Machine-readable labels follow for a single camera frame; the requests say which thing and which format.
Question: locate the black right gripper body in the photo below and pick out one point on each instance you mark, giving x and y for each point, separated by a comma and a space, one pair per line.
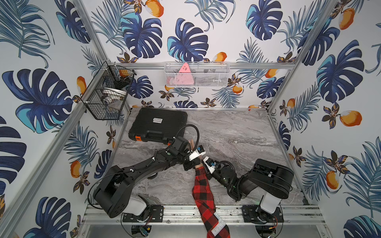
217, 175

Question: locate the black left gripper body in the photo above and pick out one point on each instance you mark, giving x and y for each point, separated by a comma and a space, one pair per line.
187, 157

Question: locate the black wrist watch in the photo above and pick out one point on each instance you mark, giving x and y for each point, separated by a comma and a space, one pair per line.
191, 164

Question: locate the red plaid sleeved forearm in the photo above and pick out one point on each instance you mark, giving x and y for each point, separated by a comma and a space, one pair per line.
204, 201

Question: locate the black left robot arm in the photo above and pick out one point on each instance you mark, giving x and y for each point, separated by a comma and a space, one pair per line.
114, 191

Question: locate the person's bare hand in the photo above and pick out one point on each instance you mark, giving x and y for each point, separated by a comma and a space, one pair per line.
193, 147

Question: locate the black plastic tool case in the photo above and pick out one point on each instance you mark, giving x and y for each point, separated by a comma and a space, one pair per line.
157, 125

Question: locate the pink triangle card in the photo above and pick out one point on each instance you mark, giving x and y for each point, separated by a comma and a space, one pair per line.
184, 77

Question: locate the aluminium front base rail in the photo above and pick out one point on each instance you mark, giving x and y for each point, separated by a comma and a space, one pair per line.
231, 214

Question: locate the clear mesh wall tray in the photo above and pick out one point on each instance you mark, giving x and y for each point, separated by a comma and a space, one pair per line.
206, 74

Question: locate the black wire basket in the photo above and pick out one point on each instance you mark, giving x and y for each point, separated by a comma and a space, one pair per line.
108, 91

